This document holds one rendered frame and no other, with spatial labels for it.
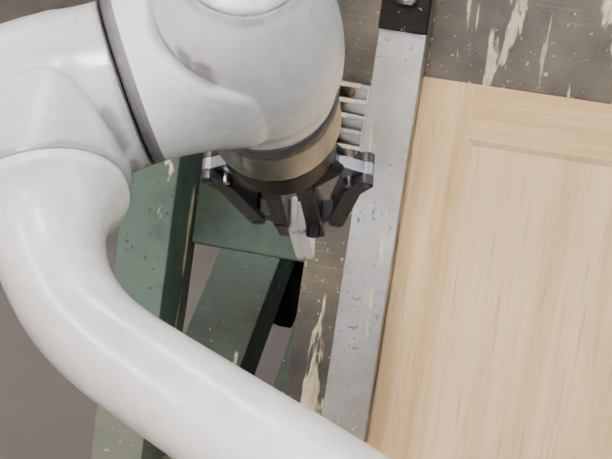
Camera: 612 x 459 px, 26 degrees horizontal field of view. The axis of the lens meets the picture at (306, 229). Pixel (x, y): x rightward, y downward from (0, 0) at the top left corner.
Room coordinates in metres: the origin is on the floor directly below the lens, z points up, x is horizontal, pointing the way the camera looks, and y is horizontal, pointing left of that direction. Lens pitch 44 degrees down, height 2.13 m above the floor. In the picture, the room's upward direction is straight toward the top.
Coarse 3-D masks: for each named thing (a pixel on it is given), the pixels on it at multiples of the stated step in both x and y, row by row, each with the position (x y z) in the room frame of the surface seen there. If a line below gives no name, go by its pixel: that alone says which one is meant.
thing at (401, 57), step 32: (384, 32) 1.13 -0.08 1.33; (384, 64) 1.11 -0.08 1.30; (416, 64) 1.10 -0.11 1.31; (384, 96) 1.09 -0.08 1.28; (416, 96) 1.08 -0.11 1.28; (384, 128) 1.07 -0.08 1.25; (384, 160) 1.05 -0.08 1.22; (384, 192) 1.03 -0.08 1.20; (352, 224) 1.01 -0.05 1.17; (384, 224) 1.01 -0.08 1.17; (352, 256) 0.99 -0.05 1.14; (384, 256) 0.99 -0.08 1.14; (352, 288) 0.97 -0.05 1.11; (384, 288) 0.97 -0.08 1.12; (352, 320) 0.95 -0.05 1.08; (384, 320) 0.96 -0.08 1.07; (352, 352) 0.93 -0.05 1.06; (352, 384) 0.91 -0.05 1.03; (352, 416) 0.89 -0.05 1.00
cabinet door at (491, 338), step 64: (448, 128) 1.07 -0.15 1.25; (512, 128) 1.06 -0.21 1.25; (576, 128) 1.05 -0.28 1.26; (448, 192) 1.03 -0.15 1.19; (512, 192) 1.03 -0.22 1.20; (576, 192) 1.02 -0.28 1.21; (448, 256) 0.99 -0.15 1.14; (512, 256) 0.99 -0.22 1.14; (576, 256) 0.98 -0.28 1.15; (448, 320) 0.95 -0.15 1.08; (512, 320) 0.94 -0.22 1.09; (576, 320) 0.94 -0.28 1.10; (384, 384) 0.92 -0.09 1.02; (448, 384) 0.91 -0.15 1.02; (512, 384) 0.90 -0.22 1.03; (576, 384) 0.89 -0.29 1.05; (384, 448) 0.88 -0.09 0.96; (448, 448) 0.87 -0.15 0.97; (512, 448) 0.86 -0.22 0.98; (576, 448) 0.85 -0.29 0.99
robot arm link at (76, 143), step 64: (0, 64) 0.59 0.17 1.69; (64, 64) 0.59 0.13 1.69; (0, 128) 0.55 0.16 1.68; (64, 128) 0.55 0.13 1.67; (128, 128) 0.57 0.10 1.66; (0, 192) 0.52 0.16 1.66; (64, 192) 0.53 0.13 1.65; (128, 192) 0.56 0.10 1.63; (0, 256) 0.50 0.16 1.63; (64, 256) 0.49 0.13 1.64; (64, 320) 0.46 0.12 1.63; (128, 320) 0.45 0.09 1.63; (128, 384) 0.42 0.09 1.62; (192, 384) 0.41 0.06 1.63; (256, 384) 0.42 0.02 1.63; (192, 448) 0.39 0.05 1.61; (256, 448) 0.38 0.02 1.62; (320, 448) 0.38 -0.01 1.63
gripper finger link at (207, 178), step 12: (204, 156) 0.74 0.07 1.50; (204, 180) 0.72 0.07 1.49; (216, 180) 0.72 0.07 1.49; (240, 180) 0.74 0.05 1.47; (228, 192) 0.73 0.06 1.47; (240, 192) 0.74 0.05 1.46; (252, 192) 0.75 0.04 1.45; (240, 204) 0.74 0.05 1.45; (252, 204) 0.75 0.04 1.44; (252, 216) 0.75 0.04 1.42; (264, 216) 0.76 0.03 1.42
